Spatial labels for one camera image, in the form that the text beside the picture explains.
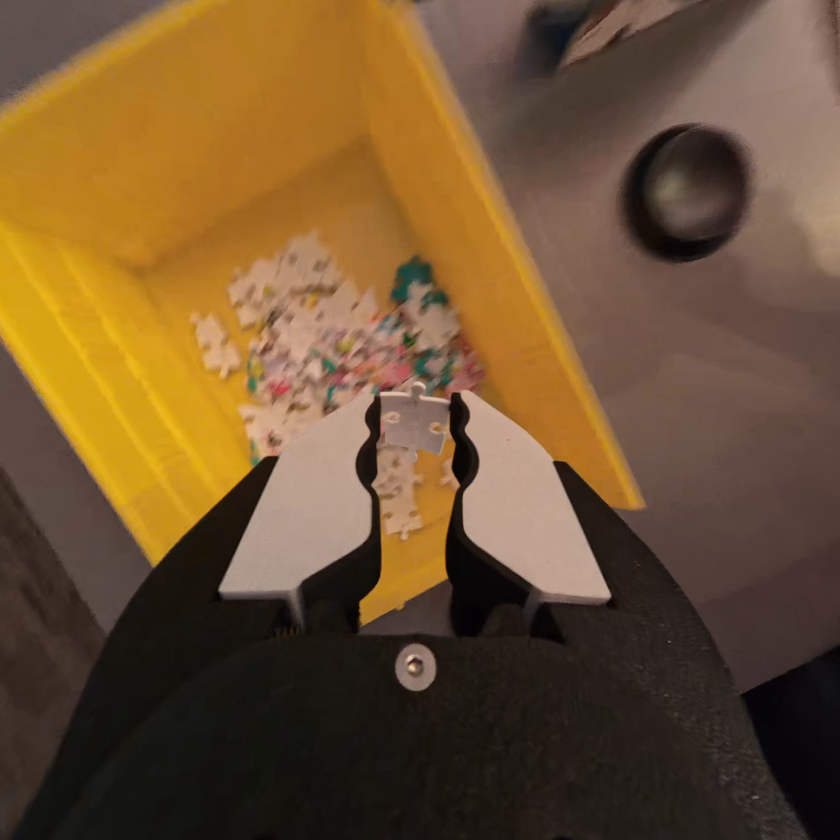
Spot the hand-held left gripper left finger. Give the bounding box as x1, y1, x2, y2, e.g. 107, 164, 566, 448
217, 392, 384, 631

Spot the white jigsaw piece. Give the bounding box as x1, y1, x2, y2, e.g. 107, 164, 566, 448
376, 381, 454, 458

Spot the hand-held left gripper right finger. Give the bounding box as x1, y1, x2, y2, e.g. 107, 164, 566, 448
447, 390, 613, 631

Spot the pile of puzzle pieces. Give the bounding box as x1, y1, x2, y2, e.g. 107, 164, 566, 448
191, 230, 487, 542

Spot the yellow plastic bin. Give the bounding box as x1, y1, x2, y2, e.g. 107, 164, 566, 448
0, 0, 647, 628

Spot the colourful puzzle box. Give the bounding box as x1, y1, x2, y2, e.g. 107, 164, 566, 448
532, 0, 716, 73

